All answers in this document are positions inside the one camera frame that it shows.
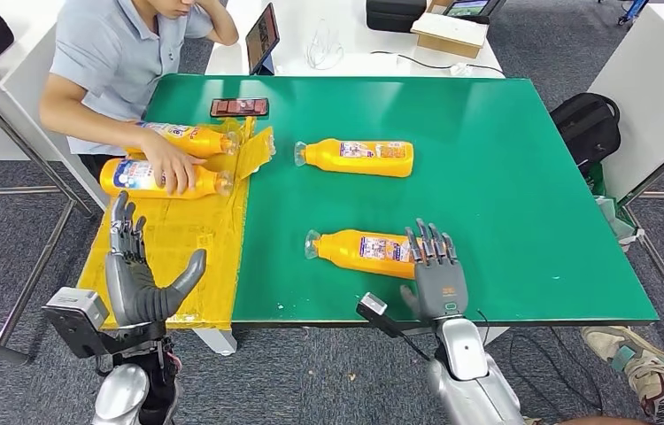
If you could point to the white desk metal legs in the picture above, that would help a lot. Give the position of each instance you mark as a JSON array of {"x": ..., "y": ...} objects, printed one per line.
[
  {"x": 654, "y": 88},
  {"x": 15, "y": 105}
]

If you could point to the orange detergent bottle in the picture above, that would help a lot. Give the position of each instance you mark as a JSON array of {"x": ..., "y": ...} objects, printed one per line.
[
  {"x": 121, "y": 179},
  {"x": 361, "y": 157},
  {"x": 197, "y": 139},
  {"x": 355, "y": 252}
]

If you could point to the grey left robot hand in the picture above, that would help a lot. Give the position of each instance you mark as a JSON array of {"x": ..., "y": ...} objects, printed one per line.
[{"x": 132, "y": 293}]

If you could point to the pale plastic bin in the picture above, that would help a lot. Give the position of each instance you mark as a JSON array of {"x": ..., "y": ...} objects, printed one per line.
[{"x": 610, "y": 214}]

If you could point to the yellow taped cardboard mat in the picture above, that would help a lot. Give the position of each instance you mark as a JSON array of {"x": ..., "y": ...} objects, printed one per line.
[{"x": 191, "y": 246}]

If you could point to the green bag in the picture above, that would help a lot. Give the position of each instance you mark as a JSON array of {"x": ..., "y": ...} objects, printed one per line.
[{"x": 599, "y": 182}]

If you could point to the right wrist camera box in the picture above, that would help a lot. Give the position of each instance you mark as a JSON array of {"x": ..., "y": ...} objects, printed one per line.
[{"x": 374, "y": 306}]

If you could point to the black tablet on stand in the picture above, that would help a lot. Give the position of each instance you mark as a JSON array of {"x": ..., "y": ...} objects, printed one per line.
[{"x": 263, "y": 38}]

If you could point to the dark red smartphone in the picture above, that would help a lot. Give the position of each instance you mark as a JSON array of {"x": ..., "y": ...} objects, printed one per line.
[{"x": 240, "y": 107}]

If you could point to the black device with screen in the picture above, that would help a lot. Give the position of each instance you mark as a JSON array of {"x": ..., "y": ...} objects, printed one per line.
[{"x": 470, "y": 8}]

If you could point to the person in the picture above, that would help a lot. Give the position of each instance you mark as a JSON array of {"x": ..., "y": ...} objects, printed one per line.
[{"x": 109, "y": 58}]

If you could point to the person's right hand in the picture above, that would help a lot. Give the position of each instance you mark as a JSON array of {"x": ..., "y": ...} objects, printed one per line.
[{"x": 170, "y": 167}]

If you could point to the blue metal stand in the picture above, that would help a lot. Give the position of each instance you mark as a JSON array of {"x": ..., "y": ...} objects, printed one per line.
[{"x": 631, "y": 9}]

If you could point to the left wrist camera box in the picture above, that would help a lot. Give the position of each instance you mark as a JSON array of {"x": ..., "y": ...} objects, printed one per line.
[{"x": 77, "y": 305}]

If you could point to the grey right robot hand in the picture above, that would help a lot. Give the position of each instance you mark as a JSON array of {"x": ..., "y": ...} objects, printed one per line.
[{"x": 440, "y": 290}]

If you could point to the black backpack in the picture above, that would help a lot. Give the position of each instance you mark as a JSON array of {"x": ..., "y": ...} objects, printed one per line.
[{"x": 587, "y": 129}]

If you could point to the white sneaker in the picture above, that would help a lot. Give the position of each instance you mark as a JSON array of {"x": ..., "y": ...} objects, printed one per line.
[{"x": 649, "y": 375}]

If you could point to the white table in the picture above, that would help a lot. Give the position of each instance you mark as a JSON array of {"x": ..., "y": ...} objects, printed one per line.
[{"x": 355, "y": 35}]

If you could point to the cardboard box white lid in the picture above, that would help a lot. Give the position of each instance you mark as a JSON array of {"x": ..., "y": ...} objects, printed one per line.
[{"x": 449, "y": 32}]

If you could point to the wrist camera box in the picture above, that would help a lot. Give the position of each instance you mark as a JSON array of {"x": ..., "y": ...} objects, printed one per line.
[
  {"x": 77, "y": 305},
  {"x": 374, "y": 306}
]

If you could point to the white table leg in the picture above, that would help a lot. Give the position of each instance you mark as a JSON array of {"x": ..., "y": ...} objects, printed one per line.
[
  {"x": 217, "y": 340},
  {"x": 499, "y": 334}
]

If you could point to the white power adapter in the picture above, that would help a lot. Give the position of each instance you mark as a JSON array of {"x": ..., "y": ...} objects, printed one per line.
[{"x": 461, "y": 70}]

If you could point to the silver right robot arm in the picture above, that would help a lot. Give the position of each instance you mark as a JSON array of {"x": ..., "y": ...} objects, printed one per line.
[{"x": 464, "y": 352}]

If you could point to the black case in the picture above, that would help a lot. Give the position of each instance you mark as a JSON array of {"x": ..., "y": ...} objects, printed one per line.
[{"x": 396, "y": 14}]

